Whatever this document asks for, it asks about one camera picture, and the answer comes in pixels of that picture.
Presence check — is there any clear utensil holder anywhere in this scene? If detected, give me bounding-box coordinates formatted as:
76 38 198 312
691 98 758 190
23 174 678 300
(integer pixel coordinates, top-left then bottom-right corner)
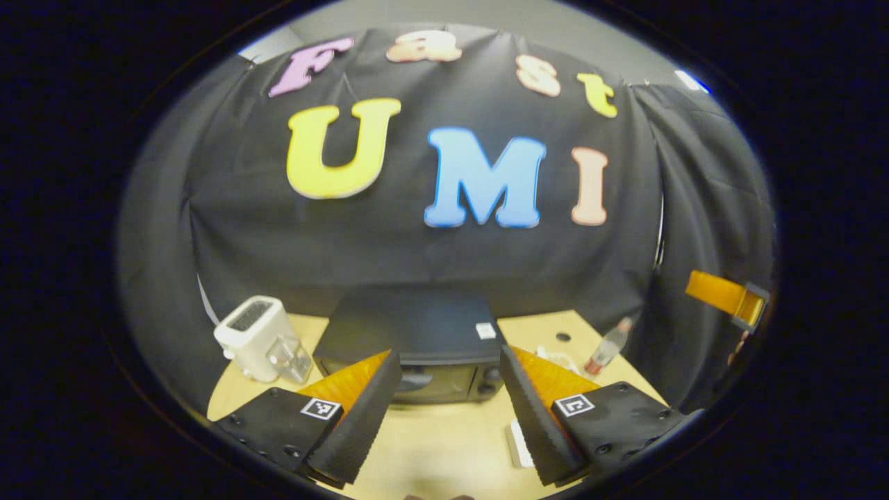
267 335 313 385

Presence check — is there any white toaster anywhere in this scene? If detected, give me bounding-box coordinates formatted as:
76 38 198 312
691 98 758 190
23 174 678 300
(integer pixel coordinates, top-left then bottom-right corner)
214 296 301 383

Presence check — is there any white divided dish with beans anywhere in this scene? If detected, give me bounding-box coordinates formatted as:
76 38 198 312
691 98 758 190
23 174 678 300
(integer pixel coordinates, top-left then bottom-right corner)
535 345 581 376

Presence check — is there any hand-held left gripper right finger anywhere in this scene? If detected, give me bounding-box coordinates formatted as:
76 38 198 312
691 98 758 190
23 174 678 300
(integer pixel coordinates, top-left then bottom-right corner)
500 344 702 487

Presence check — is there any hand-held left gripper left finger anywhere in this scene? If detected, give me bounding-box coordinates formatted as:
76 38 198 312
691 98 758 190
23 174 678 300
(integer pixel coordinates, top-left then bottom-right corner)
212 349 402 487

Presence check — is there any plastic bottle with red label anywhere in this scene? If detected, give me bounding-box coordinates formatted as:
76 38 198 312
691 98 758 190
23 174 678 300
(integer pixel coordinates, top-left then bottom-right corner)
583 317 634 377

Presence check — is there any black electric oven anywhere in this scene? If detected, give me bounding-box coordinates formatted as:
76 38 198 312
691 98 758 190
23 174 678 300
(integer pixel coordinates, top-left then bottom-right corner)
313 292 506 405

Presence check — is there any small ceiling light panel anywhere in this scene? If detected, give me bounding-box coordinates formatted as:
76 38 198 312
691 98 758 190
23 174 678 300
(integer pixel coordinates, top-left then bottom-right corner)
674 69 711 94

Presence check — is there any black backdrop cloth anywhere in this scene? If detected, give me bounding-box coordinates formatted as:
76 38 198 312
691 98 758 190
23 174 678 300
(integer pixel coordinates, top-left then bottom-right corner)
118 24 775 417

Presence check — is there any white rectangular dish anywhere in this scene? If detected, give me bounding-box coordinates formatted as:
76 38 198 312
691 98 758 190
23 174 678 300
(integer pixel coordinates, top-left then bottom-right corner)
506 419 535 468

